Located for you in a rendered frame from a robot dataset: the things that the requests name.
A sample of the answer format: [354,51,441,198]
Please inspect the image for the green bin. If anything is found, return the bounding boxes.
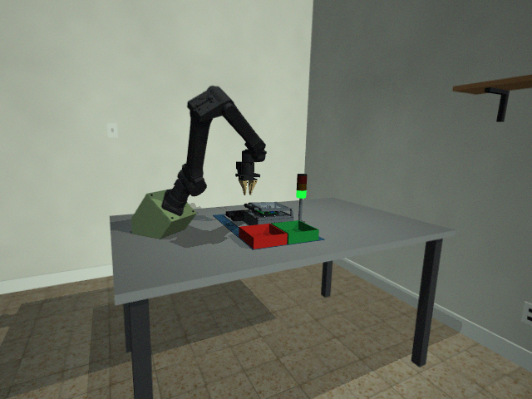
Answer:
[272,220,319,244]

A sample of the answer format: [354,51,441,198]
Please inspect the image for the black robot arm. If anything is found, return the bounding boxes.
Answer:
[161,86,267,216]

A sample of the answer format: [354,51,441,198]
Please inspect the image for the red open box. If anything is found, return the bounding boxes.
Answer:
[239,224,288,249]

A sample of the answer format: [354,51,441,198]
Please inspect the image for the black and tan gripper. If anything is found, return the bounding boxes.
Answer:
[235,162,260,195]

